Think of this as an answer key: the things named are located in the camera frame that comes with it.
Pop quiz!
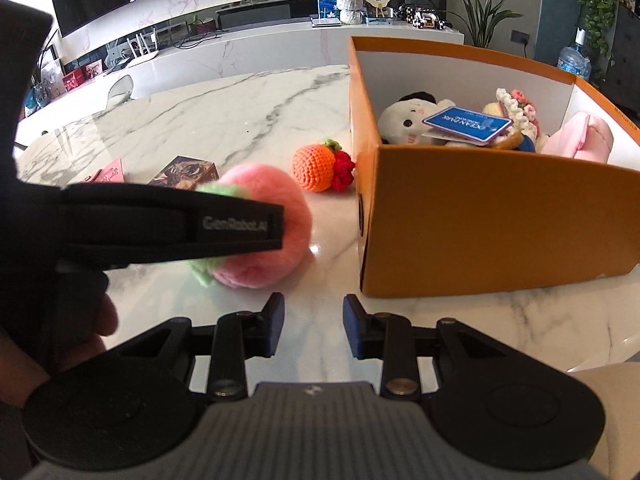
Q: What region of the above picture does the orange crochet fruit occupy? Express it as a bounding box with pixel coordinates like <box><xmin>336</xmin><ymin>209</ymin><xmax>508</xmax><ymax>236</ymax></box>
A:
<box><xmin>292</xmin><ymin>139</ymin><xmax>337</xmax><ymax>194</ymax></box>

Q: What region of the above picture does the white marble tv cabinet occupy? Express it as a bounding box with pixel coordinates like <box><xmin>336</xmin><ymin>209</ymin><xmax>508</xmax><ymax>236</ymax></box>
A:
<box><xmin>20</xmin><ymin>24</ymin><xmax>466</xmax><ymax>122</ymax></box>

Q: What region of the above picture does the white bunny plush toy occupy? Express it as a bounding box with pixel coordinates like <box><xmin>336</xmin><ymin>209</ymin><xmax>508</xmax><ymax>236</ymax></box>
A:
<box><xmin>377</xmin><ymin>90</ymin><xmax>453</xmax><ymax>147</ymax></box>

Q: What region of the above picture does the pink peach plush toy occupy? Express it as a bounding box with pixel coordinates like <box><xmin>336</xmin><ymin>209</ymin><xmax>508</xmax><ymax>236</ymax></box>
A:
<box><xmin>188</xmin><ymin>162</ymin><xmax>314</xmax><ymax>290</ymax></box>

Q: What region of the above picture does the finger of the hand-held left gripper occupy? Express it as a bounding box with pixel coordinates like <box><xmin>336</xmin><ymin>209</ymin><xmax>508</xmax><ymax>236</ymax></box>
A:
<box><xmin>61</xmin><ymin>184</ymin><xmax>285</xmax><ymax>274</ymax></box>

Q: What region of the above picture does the large blue water bottle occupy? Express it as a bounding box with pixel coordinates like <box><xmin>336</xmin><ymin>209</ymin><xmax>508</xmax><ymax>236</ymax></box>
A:
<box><xmin>556</xmin><ymin>27</ymin><xmax>593</xmax><ymax>81</ymax></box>

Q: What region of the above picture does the cream upholstered chair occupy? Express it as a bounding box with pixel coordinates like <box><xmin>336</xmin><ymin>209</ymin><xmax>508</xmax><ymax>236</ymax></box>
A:
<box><xmin>566</xmin><ymin>364</ymin><xmax>640</xmax><ymax>480</ymax></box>

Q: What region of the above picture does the orange cardboard box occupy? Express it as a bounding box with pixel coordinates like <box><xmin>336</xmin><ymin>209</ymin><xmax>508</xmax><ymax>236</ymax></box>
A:
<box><xmin>348</xmin><ymin>35</ymin><xmax>640</xmax><ymax>299</ymax></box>

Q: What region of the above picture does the potted orchid plant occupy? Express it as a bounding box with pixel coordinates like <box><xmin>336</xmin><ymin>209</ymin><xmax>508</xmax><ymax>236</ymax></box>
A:
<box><xmin>439</xmin><ymin>0</ymin><xmax>532</xmax><ymax>50</ymax></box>

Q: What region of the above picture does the white dining chair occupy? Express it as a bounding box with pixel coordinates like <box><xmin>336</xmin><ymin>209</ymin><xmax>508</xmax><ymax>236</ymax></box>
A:
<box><xmin>104</xmin><ymin>73</ymin><xmax>135</xmax><ymax>106</ymax></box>

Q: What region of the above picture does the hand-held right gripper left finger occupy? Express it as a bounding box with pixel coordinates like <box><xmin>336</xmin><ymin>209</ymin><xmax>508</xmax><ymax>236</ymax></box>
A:
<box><xmin>100</xmin><ymin>291</ymin><xmax>286</xmax><ymax>402</ymax></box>

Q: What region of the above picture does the red crochet berry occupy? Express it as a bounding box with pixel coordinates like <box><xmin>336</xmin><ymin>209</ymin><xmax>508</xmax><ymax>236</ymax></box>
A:
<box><xmin>330</xmin><ymin>150</ymin><xmax>356</xmax><ymax>192</ymax></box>

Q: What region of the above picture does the blue tag card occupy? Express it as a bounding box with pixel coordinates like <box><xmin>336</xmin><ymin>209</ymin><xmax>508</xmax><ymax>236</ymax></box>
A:
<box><xmin>422</xmin><ymin>105</ymin><xmax>515</xmax><ymax>147</ymax></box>

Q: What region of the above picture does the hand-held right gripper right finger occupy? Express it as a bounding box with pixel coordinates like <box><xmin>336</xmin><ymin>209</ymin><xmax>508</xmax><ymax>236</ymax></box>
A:
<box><xmin>342</xmin><ymin>293</ymin><xmax>517</xmax><ymax>402</ymax></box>

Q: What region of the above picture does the small pink backpack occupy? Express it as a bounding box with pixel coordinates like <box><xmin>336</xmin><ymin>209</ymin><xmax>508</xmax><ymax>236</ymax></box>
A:
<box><xmin>541</xmin><ymin>112</ymin><xmax>614</xmax><ymax>164</ymax></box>

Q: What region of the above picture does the black white toy car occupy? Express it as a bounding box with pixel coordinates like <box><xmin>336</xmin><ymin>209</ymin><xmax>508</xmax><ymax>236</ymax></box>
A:
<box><xmin>397</xmin><ymin>3</ymin><xmax>451</xmax><ymax>31</ymax></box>

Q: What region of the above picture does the white wifi router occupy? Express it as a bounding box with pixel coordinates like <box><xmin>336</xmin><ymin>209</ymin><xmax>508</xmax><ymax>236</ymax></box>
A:
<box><xmin>124</xmin><ymin>29</ymin><xmax>160</xmax><ymax>64</ymax></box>

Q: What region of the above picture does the dark grey sideboard cabinet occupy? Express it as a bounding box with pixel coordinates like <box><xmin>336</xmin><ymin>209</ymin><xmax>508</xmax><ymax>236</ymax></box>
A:
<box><xmin>607</xmin><ymin>0</ymin><xmax>640</xmax><ymax>92</ymax></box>

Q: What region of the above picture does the cream crochet flower hat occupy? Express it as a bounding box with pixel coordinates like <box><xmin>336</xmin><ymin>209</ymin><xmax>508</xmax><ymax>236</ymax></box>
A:
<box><xmin>494</xmin><ymin>88</ymin><xmax>539</xmax><ymax>137</ymax></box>

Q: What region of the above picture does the brown patterned box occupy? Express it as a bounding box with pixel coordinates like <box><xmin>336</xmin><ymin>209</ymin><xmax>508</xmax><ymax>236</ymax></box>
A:
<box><xmin>147</xmin><ymin>155</ymin><xmax>220</xmax><ymax>191</ymax></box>

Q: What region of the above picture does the person's left hand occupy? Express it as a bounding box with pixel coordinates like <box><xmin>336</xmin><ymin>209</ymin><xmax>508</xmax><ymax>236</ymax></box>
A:
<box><xmin>0</xmin><ymin>290</ymin><xmax>119</xmax><ymax>409</ymax></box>

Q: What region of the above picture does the pink wallet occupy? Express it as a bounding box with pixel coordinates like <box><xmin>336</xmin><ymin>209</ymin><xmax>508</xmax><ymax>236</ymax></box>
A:
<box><xmin>81</xmin><ymin>158</ymin><xmax>126</xmax><ymax>185</ymax></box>

